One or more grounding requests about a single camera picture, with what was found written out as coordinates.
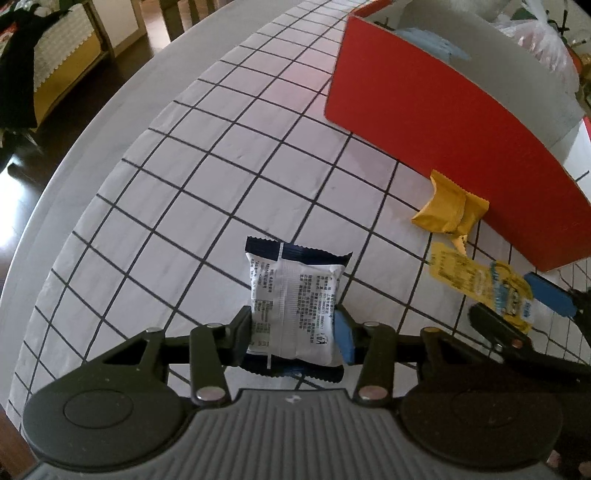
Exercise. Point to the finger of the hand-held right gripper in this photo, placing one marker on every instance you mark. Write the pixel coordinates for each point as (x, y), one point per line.
(498, 327)
(547, 290)

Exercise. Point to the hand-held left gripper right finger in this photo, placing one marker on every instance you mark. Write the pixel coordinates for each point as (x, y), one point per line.
(344, 334)

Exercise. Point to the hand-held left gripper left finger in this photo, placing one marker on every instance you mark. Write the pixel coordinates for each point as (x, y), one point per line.
(240, 339)

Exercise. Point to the white and navy snack packet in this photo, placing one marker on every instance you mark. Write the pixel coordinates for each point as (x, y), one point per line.
(295, 304)

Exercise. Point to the yellow and blue packet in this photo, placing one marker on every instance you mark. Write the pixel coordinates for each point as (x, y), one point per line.
(466, 272)

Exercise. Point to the red cardboard box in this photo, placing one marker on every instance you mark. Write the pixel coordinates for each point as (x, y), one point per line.
(438, 115)

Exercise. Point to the yellow snack packet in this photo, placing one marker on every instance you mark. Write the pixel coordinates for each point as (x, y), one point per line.
(448, 207)

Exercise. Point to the clear plastic bag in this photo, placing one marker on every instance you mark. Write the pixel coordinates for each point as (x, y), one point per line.
(545, 41)

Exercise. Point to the yellow and white covered sofa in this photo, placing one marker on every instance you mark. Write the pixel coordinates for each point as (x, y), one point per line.
(64, 60)

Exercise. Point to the light wooden furniture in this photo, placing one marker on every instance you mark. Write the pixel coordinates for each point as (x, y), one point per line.
(120, 23)

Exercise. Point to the black cloth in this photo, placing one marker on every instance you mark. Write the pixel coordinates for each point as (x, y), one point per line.
(23, 60)

